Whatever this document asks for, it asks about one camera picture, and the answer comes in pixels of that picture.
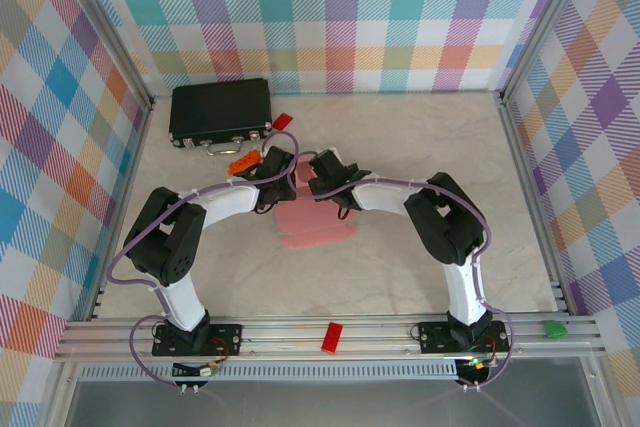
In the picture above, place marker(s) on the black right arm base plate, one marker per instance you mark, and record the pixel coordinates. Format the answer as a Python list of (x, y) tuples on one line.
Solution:
[(435, 337)]

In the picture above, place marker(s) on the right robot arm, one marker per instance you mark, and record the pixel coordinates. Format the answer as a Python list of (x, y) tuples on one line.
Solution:
[(460, 292)]

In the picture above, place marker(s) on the black round connector board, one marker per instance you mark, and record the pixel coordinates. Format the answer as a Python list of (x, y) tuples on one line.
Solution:
[(192, 374), (475, 372)]

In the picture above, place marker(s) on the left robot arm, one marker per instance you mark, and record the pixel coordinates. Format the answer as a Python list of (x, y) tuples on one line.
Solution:
[(185, 302)]

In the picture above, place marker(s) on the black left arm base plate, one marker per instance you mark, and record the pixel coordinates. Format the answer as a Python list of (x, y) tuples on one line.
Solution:
[(225, 337)]

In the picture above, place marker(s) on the orange toy piece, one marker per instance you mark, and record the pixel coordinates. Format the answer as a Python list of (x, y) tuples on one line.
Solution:
[(242, 163)]

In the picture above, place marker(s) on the green plastic piece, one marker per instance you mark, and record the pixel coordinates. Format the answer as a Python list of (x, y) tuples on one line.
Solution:
[(555, 329)]

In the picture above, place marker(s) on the black carry case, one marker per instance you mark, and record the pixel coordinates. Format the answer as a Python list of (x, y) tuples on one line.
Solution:
[(220, 107)]

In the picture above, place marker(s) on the red toy brick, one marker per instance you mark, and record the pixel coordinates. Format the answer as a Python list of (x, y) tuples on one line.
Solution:
[(333, 337)]

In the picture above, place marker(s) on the aluminium frame post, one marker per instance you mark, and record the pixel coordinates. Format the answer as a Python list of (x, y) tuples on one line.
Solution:
[(542, 22), (107, 22)]

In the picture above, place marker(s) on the grey metal panel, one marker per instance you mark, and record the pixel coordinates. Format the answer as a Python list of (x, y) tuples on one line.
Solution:
[(320, 407)]

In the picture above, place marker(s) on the small red block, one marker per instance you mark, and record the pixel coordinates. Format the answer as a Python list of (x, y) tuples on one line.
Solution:
[(283, 121)]

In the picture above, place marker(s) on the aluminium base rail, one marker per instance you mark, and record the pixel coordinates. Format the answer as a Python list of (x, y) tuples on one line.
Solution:
[(290, 334)]

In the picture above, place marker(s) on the pink paper box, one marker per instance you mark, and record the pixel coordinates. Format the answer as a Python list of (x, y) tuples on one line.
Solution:
[(310, 227)]

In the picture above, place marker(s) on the aluminium side rail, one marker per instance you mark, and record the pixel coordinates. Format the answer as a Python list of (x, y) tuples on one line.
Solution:
[(525, 172), (131, 172)]

